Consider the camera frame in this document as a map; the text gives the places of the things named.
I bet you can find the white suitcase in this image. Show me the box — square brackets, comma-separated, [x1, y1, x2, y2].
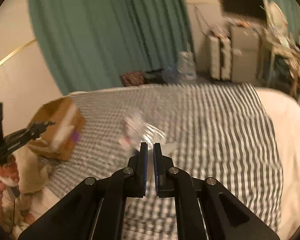
[207, 35, 232, 81]

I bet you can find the green curtain large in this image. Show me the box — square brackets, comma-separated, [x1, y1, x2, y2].
[28, 0, 193, 94]

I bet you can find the floral patterned bag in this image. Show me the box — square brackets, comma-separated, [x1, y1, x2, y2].
[120, 71, 145, 87]

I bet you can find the green curtain by window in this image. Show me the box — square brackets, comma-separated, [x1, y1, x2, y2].
[268, 0, 300, 39]

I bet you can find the brown cardboard box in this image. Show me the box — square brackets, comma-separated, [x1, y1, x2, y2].
[27, 96, 85, 161]

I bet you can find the person left hand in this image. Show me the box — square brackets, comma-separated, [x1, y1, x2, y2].
[0, 155, 19, 193]

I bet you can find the black wall television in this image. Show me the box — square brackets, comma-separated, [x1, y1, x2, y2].
[222, 0, 267, 21]

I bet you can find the grey mini fridge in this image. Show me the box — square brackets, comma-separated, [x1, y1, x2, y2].
[230, 25, 259, 83]

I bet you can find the white dressing table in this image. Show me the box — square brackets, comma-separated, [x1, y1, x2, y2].
[258, 28, 300, 104]

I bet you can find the white paper roll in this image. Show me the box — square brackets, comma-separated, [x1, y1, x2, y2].
[161, 142, 178, 156]

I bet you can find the clear water jug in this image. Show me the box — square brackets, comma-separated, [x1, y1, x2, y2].
[177, 51, 197, 82]

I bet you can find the white oval vanity mirror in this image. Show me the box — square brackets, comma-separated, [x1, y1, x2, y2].
[267, 2, 288, 35]

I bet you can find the checkered grey white bedsheet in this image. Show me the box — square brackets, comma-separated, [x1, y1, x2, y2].
[48, 84, 283, 231]

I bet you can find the clear plastic cup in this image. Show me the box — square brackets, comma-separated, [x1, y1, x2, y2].
[123, 111, 146, 140]

